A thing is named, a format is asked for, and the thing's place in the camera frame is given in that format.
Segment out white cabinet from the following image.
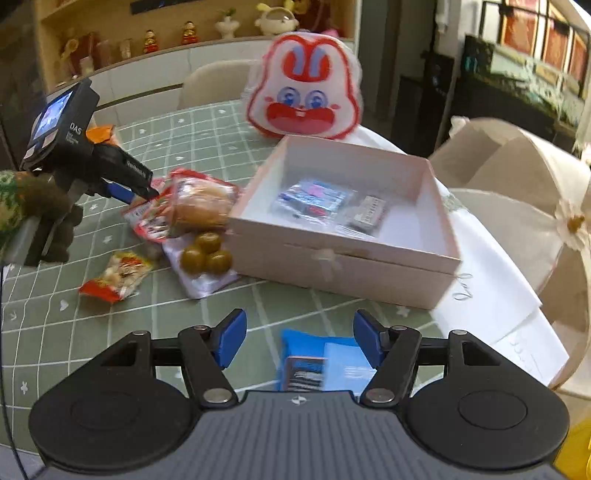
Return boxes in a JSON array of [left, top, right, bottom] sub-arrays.
[[90, 36, 357, 126]]

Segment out green grid tablecloth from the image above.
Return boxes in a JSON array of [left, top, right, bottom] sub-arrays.
[[0, 99, 445, 445]]

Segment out white paper bag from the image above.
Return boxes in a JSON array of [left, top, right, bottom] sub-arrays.
[[355, 124, 571, 389]]

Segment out person's left forearm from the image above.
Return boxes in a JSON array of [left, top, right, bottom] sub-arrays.
[[0, 170, 85, 264]]

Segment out black sideboard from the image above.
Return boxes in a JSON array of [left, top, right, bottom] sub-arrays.
[[398, 34, 591, 160]]

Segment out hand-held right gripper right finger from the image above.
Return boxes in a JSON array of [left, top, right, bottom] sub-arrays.
[[352, 309, 502, 411]]

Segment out beige chair with flower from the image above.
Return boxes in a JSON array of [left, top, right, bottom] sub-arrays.
[[450, 134, 591, 398]]

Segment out pink cardboard box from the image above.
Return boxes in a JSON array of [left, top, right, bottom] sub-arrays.
[[224, 134, 462, 311]]

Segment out orange tissue box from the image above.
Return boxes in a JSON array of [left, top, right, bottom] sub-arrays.
[[87, 124, 115, 145]]

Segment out red chicken leg packet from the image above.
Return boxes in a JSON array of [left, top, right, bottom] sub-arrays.
[[168, 167, 242, 237]]

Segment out small clear red snack packet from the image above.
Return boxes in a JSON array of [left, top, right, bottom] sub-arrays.
[[78, 251, 153, 304]]

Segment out clear green plum packet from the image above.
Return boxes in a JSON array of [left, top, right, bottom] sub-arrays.
[[161, 231, 239, 300]]

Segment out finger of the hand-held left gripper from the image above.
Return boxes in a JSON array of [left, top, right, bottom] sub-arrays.
[[100, 180, 142, 205], [95, 144, 157, 200]]

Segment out small grey snack packet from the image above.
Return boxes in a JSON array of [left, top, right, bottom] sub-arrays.
[[346, 195, 389, 232]]

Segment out rabbit face bag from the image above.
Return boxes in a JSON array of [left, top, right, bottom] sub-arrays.
[[245, 31, 363, 140]]

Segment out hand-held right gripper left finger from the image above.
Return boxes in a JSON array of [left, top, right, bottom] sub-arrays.
[[99, 308, 248, 411]]

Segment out silver blue snack packet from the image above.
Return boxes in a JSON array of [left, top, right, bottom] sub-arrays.
[[270, 179, 356, 228]]

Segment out yellow object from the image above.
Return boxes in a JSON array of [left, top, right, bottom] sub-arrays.
[[553, 415, 591, 480]]

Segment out dark blue snack packet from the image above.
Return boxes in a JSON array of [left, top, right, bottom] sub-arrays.
[[276, 329, 365, 393]]

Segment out white fabric flower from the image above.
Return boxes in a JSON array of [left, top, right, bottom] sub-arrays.
[[553, 198, 591, 251]]

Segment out wooden shelf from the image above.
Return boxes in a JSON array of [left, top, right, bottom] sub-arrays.
[[34, 0, 361, 88]]

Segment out white vase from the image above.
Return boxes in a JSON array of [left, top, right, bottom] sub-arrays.
[[216, 10, 240, 40]]

